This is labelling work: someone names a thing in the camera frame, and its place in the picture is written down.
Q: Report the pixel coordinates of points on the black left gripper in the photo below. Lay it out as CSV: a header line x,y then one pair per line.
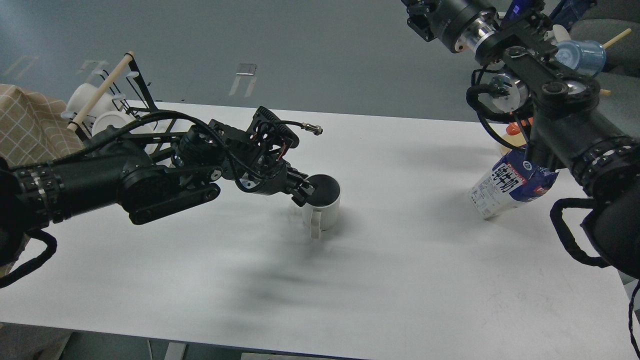
x,y
259,165

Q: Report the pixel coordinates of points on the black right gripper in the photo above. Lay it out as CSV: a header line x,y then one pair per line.
x,y
459,24

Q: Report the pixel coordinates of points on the white ceramic mug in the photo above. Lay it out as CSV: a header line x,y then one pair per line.
x,y
321,211

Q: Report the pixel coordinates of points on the blue white milk carton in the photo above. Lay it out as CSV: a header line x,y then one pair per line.
x,y
512,182

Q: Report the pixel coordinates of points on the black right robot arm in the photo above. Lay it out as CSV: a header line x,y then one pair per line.
x,y
520,78

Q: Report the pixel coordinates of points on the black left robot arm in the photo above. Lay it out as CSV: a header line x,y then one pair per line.
x,y
157,165

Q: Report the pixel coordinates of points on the orange plastic cup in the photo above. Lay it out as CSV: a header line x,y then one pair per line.
x,y
513,135

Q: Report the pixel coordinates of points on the wooden cup tree stand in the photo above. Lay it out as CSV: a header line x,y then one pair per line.
x,y
559,34

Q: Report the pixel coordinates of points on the blue plastic cup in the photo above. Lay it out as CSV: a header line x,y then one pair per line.
x,y
587,57

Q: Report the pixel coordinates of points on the white cup on rack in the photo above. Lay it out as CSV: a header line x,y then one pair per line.
x,y
118,119
80,98

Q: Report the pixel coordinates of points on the white rear cup on rack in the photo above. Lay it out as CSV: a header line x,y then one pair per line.
x,y
80,98

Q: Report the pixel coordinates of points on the blue fabric on chair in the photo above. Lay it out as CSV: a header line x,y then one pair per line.
x,y
568,12

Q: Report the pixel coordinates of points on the grey office chair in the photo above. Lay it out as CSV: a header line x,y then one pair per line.
x,y
621,73

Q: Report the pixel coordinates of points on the beige checkered cloth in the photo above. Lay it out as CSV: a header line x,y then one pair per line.
x,y
32,128

